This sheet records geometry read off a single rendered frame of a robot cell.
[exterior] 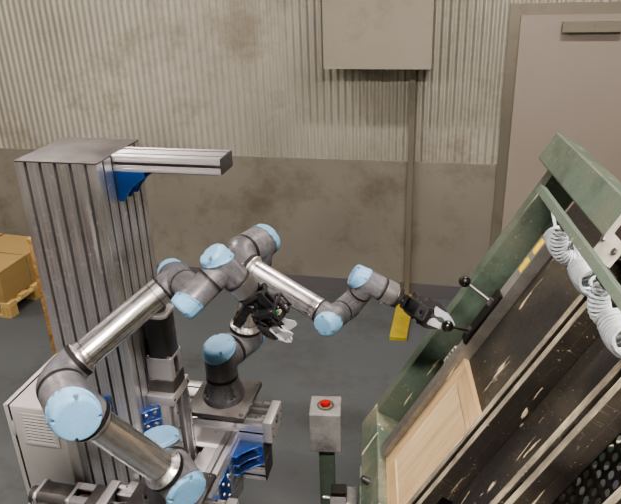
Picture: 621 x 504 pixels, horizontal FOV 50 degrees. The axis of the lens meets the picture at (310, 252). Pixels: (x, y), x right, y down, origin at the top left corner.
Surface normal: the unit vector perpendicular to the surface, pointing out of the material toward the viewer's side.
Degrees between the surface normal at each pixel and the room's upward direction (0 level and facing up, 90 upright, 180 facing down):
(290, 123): 90
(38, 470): 90
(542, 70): 90
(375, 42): 90
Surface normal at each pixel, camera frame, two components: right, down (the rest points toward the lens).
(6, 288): 0.97, 0.07
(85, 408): 0.43, 0.28
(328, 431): -0.07, 0.41
